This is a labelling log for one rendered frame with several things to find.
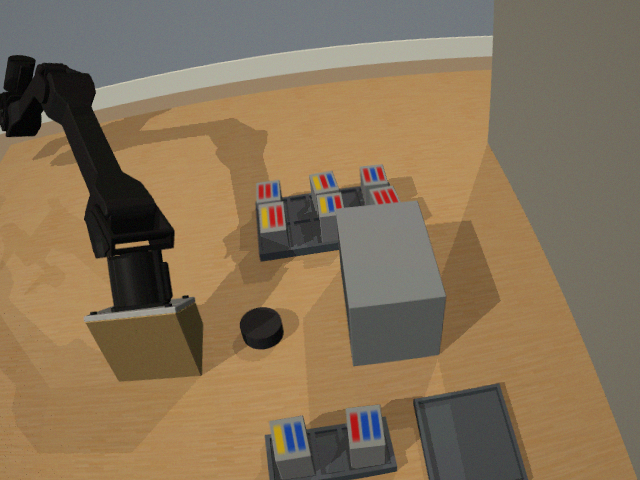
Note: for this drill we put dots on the grey wall panel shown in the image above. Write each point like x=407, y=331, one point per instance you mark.
x=565, y=127

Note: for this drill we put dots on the black short cylinder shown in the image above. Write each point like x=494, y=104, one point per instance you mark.
x=262, y=328

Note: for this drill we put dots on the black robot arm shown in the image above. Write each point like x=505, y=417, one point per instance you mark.
x=119, y=209

